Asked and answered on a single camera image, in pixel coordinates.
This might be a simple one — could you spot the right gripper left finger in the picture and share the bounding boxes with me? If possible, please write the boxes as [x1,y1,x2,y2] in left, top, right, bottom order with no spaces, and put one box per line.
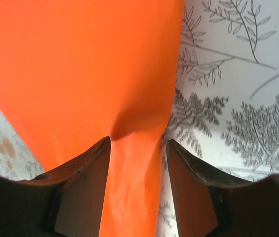
[0,135,112,237]

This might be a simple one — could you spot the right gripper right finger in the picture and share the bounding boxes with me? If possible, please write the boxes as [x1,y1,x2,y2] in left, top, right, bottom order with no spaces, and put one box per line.
[166,138,279,237]

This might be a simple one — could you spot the orange wrapping paper sheet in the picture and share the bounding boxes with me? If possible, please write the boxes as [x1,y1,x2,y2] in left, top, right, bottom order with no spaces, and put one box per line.
[0,0,186,237]

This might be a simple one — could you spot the floral print tablecloth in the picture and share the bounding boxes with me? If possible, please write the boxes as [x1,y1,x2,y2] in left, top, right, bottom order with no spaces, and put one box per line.
[0,0,279,237]

